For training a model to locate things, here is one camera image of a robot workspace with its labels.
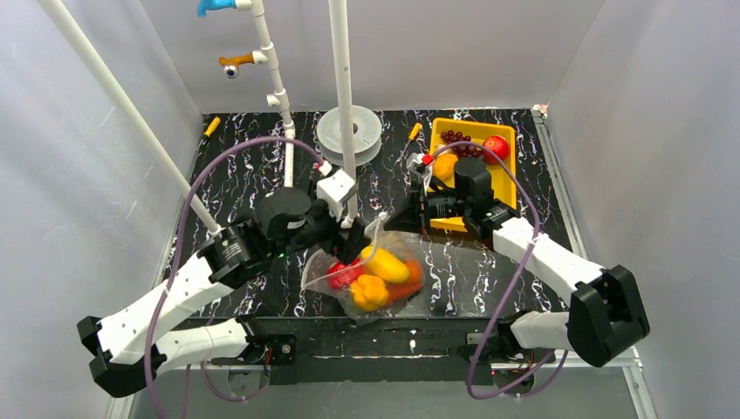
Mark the red bell pepper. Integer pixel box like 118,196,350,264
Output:
326,258,365,290

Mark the yellow toy mango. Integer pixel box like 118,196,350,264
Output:
360,246,409,284

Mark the clear zip top bag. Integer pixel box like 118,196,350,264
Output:
300,212,425,320

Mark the yellow bell pepper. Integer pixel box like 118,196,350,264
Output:
349,274,389,312

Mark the small orange pumpkin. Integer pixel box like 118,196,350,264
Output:
387,259,423,304

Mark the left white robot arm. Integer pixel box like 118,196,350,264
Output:
77,188,371,397

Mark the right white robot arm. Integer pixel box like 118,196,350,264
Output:
386,154,651,367

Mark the orange toy fruit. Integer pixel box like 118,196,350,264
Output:
433,153,459,182

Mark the dark grape bunch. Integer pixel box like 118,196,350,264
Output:
440,130,483,159

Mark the red toy apple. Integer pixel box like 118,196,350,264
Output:
482,135,510,165

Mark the white filament spool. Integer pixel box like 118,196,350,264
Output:
316,105,383,167

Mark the orange tap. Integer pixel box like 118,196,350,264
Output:
218,53,254,79

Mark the blue tap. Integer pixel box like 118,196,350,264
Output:
196,0,237,17

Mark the diagonal white pipe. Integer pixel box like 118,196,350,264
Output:
39,1,221,234

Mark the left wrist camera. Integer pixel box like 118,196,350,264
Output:
315,160,357,222

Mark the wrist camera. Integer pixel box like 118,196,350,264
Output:
315,160,357,222
406,153,434,195

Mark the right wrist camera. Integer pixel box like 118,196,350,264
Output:
406,153,434,195

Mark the yellow handled screwdriver centre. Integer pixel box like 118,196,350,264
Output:
399,121,421,161

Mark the yellow handled screwdriver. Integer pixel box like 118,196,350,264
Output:
200,116,222,143
399,121,421,161

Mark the yellow handled screwdriver left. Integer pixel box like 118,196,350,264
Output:
200,116,222,143

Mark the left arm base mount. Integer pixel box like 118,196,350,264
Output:
236,334,298,366

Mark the white pvc pipe frame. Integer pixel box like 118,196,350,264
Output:
235,1,358,228

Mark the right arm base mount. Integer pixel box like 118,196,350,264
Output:
457,311,556,393

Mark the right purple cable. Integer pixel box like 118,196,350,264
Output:
421,141,571,402

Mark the aluminium rail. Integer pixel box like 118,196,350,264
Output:
106,344,661,419

